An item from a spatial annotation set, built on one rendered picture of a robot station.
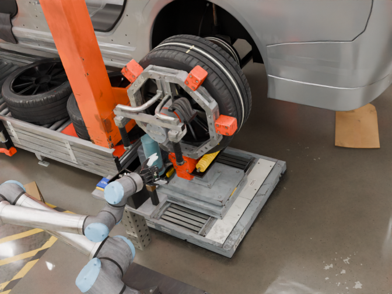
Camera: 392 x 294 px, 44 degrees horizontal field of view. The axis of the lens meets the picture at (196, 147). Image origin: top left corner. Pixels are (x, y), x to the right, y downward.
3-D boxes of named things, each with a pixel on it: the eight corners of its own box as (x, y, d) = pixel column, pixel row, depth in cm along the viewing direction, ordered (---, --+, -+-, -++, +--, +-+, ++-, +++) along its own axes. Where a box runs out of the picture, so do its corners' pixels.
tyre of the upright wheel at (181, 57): (275, 94, 255) (181, 9, 252) (255, 120, 241) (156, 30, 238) (216, 148, 308) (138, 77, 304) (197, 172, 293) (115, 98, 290)
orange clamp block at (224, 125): (222, 124, 254) (237, 128, 250) (215, 133, 250) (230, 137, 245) (220, 114, 250) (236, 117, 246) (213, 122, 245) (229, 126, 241)
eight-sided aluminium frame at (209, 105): (226, 160, 269) (214, 76, 234) (221, 167, 265) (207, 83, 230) (147, 137, 295) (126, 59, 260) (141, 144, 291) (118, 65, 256)
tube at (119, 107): (165, 96, 253) (161, 79, 246) (143, 117, 241) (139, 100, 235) (138, 90, 262) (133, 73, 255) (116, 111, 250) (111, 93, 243)
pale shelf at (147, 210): (168, 198, 275) (167, 194, 273) (151, 219, 265) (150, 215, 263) (109, 178, 295) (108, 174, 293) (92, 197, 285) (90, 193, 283)
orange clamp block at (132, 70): (145, 70, 259) (133, 58, 258) (136, 77, 255) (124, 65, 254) (140, 76, 265) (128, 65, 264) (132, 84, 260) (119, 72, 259)
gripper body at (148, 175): (163, 178, 230) (146, 187, 221) (150, 181, 235) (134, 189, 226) (158, 163, 229) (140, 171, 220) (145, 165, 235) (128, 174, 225)
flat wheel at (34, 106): (-2, 128, 385) (-15, 103, 370) (31, 81, 434) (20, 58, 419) (76, 125, 371) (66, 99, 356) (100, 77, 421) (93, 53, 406)
